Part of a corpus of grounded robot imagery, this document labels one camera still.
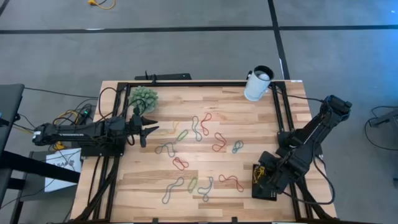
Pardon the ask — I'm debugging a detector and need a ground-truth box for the yellow rubber band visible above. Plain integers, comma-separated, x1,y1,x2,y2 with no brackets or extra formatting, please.
254,167,267,184
253,166,267,180
252,170,265,185

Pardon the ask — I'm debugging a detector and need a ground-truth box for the teal-grey rubber band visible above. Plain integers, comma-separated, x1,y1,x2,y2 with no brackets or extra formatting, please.
197,176,215,202

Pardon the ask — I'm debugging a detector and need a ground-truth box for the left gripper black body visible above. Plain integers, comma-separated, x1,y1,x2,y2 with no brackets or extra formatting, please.
126,106,147,149

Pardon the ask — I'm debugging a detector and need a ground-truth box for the black controller box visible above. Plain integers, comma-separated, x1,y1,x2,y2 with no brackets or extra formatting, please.
79,107,94,119

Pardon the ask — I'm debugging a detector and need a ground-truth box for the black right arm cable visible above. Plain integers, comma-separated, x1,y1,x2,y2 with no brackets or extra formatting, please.
269,86,326,103

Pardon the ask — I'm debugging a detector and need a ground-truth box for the orange rubber band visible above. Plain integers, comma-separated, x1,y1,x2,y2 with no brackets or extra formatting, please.
160,120,180,136

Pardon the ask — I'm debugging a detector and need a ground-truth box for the yellow floor cable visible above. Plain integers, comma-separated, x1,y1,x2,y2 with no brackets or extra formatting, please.
88,0,116,10

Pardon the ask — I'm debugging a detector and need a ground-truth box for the black aluminium table frame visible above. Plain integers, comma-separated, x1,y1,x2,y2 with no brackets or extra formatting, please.
73,80,338,224

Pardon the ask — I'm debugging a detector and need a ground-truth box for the green artificial plant white pot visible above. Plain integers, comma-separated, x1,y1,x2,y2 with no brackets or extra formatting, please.
127,86,159,114

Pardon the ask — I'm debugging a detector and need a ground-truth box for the yellow cable bundle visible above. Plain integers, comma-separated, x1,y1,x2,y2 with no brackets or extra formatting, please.
52,109,80,151

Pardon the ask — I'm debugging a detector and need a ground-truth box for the white paper sign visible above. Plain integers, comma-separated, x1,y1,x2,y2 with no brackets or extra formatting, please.
44,147,83,193

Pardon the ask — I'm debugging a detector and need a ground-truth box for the grey-green rubber band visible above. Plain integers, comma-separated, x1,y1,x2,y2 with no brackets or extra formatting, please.
154,141,177,158

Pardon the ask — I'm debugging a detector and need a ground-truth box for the grey floor device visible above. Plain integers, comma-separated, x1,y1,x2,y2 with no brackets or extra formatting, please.
369,107,398,128

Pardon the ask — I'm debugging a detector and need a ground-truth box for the grey desk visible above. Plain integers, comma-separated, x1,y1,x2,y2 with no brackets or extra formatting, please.
0,83,25,206

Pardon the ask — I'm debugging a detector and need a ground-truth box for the teal figure-eight rubber band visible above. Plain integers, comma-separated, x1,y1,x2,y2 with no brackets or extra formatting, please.
231,139,244,154

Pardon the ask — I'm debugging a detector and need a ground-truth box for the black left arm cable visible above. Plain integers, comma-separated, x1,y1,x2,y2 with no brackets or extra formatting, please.
98,86,139,121

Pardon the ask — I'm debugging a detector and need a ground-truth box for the long grey rubber band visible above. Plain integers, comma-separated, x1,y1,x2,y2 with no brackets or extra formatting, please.
191,115,203,142
161,176,185,205

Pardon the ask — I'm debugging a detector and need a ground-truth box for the white cylindrical cup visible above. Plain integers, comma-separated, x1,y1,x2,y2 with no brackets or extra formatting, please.
243,65,275,103

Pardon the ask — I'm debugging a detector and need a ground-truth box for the black desk beam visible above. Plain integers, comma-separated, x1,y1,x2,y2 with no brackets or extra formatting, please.
0,150,81,184

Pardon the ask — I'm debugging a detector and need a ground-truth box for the black perforated bin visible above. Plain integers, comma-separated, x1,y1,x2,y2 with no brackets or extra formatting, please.
251,164,278,202

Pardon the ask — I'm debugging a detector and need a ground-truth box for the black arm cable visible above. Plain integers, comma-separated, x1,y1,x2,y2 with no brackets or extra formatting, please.
98,86,139,121
269,86,326,103

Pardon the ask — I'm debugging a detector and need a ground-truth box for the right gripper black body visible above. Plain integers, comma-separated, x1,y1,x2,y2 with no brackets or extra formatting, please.
258,151,295,194

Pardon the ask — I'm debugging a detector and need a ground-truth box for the black floor cable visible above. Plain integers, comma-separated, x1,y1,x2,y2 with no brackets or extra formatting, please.
364,105,398,152

